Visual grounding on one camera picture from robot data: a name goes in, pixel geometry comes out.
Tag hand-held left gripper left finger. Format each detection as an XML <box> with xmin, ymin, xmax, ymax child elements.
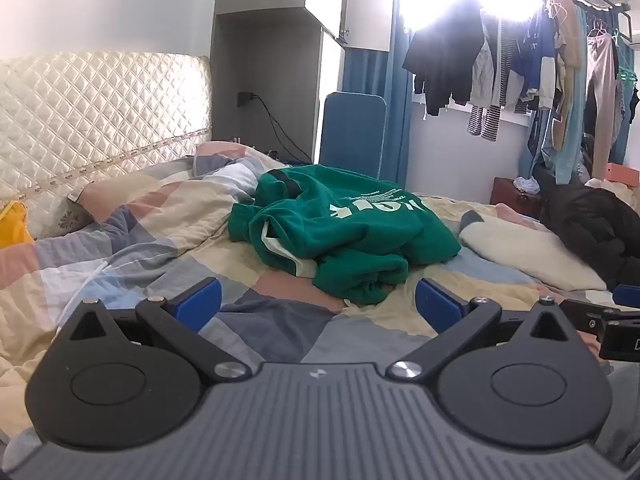
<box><xmin>67</xmin><ymin>277</ymin><xmax>253</xmax><ymax>383</ymax></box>

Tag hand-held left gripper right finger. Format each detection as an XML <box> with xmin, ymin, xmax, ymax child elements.
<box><xmin>385</xmin><ymin>277</ymin><xmax>576</xmax><ymax>383</ymax></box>

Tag green sweatshirt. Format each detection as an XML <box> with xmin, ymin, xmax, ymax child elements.
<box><xmin>228</xmin><ymin>164</ymin><xmax>462</xmax><ymax>307</ymax></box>

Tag row of hanging clothes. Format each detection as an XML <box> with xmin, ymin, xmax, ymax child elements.
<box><xmin>402</xmin><ymin>0</ymin><xmax>640</xmax><ymax>186</ymax></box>

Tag cream pillow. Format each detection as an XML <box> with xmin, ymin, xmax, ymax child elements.
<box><xmin>459</xmin><ymin>217</ymin><xmax>608</xmax><ymax>292</ymax></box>

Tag black jacket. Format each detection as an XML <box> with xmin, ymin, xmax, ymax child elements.
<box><xmin>532</xmin><ymin>165</ymin><xmax>640</xmax><ymax>291</ymax></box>

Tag patchwork quilt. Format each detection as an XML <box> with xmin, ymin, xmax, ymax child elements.
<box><xmin>0</xmin><ymin>141</ymin><xmax>621</xmax><ymax>461</ymax></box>

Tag cream cloth pile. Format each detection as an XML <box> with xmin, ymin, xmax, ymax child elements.
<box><xmin>585</xmin><ymin>177</ymin><xmax>640</xmax><ymax>206</ymax></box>

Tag pink box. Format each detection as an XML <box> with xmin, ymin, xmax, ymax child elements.
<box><xmin>606</xmin><ymin>162</ymin><xmax>640</xmax><ymax>183</ymax></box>

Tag red-brown cabinet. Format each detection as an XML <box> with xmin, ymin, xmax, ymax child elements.
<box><xmin>490</xmin><ymin>176</ymin><xmax>546</xmax><ymax>221</ymax></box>

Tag floral pillow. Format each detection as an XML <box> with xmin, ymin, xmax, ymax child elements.
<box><xmin>32</xmin><ymin>176</ymin><xmax>151</xmax><ymax>241</ymax></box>

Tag blue padded board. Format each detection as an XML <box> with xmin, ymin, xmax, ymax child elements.
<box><xmin>320</xmin><ymin>92</ymin><xmax>388</xmax><ymax>181</ymax></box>

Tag yellow cloth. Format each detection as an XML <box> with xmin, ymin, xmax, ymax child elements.
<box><xmin>0</xmin><ymin>201</ymin><xmax>35</xmax><ymax>250</ymax></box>

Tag blue curtain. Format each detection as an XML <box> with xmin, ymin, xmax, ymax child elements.
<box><xmin>342</xmin><ymin>10</ymin><xmax>416</xmax><ymax>196</ymax></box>

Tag cream quilted headboard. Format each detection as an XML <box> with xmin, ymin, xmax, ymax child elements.
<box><xmin>0</xmin><ymin>51</ymin><xmax>212</xmax><ymax>211</ymax></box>

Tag black cable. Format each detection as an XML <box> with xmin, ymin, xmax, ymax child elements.
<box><xmin>252</xmin><ymin>94</ymin><xmax>313</xmax><ymax>161</ymax></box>

